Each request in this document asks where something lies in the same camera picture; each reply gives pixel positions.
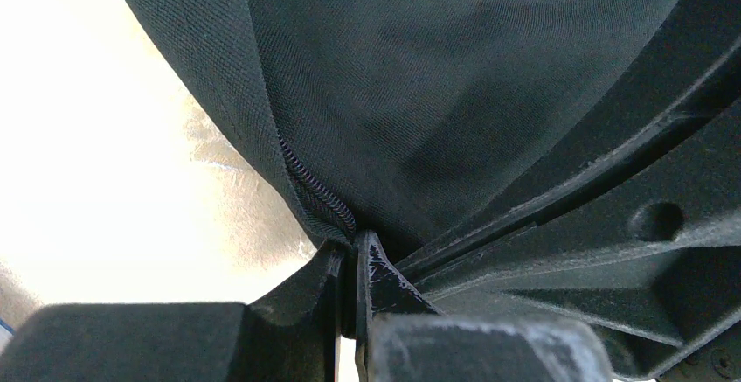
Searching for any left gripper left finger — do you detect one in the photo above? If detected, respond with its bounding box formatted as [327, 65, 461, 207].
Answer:
[1, 244, 344, 381]

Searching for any black student backpack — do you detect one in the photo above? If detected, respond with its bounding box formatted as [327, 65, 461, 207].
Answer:
[125, 0, 679, 259]

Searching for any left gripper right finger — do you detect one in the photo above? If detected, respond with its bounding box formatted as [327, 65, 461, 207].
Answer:
[354, 0, 740, 381]

